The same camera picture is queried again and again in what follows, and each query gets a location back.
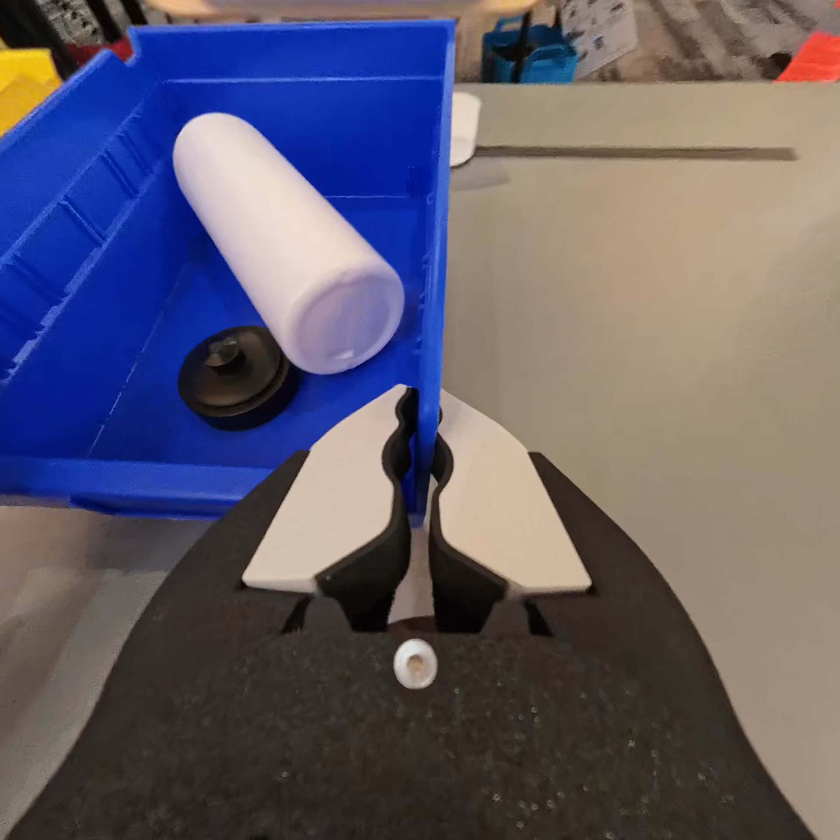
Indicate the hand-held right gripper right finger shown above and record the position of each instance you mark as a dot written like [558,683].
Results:
[505,518]

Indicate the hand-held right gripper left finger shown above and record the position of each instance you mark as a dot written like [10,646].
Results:
[328,518]

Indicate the black bottle lid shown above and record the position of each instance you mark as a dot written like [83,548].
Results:
[229,387]

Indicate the white plastic bottle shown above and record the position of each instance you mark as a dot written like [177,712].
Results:
[282,249]

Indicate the blue plastic bin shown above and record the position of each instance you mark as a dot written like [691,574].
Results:
[98,295]

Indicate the yellow plastic bin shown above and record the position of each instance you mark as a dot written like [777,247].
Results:
[23,85]

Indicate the printed cardboard box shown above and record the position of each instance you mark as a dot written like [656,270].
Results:
[604,33]

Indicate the orange traffic cone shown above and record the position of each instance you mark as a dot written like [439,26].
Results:
[814,59]

